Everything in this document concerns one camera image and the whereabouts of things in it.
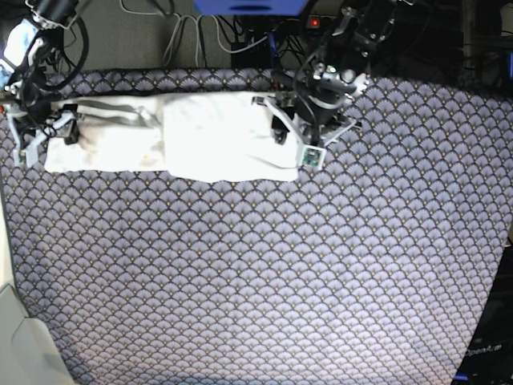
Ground left gripper body grey bracket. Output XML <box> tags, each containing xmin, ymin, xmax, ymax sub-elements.
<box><xmin>252</xmin><ymin>96</ymin><xmax>362</xmax><ymax>169</ymax></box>

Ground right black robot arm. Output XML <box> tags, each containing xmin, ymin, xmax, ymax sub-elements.
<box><xmin>1</xmin><ymin>1</ymin><xmax>90</xmax><ymax>167</ymax></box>

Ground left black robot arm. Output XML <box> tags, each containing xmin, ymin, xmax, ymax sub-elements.
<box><xmin>252</xmin><ymin>1</ymin><xmax>398</xmax><ymax>170</ymax></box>

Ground blue box at top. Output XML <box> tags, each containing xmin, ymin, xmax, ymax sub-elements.
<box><xmin>194</xmin><ymin>0</ymin><xmax>307</xmax><ymax>16</ymax></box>

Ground grey chair corner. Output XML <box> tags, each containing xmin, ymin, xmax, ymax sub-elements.
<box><xmin>1</xmin><ymin>284</ymin><xmax>75</xmax><ymax>384</ymax></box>

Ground white printed T-shirt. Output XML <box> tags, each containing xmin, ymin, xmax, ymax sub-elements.
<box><xmin>44</xmin><ymin>91</ymin><xmax>298</xmax><ymax>183</ymax></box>

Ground right gripper body grey bracket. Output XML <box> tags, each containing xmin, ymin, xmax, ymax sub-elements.
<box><xmin>6</xmin><ymin>107</ymin><xmax>72</xmax><ymax>167</ymax></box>

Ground grey white cables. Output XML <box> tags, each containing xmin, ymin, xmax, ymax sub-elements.
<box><xmin>119</xmin><ymin>0</ymin><xmax>269</xmax><ymax>69</ymax></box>

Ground red black table clamp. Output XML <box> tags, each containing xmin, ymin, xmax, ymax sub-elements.
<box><xmin>271</xmin><ymin>71</ymin><xmax>286</xmax><ymax>91</ymax></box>

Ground purple fan-pattern table cloth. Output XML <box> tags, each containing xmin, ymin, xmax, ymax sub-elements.
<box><xmin>1</xmin><ymin>79</ymin><xmax>512</xmax><ymax>384</ymax></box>

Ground black power strip red light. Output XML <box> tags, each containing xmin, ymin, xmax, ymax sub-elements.
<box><xmin>305</xmin><ymin>14</ymin><xmax>337</xmax><ymax>30</ymax></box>

